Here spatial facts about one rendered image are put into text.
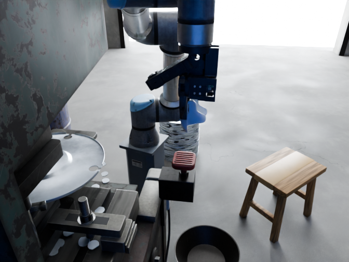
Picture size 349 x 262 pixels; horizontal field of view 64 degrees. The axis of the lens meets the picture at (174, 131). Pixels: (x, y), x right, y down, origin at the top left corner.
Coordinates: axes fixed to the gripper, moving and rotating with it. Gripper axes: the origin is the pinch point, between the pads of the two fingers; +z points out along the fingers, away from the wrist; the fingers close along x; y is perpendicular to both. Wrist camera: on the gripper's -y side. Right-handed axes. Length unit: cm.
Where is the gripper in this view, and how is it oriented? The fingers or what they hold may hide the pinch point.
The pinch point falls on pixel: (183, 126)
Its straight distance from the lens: 69.2
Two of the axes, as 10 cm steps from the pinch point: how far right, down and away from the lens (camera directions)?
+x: 1.6, -4.9, 8.6
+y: 9.9, 0.8, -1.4
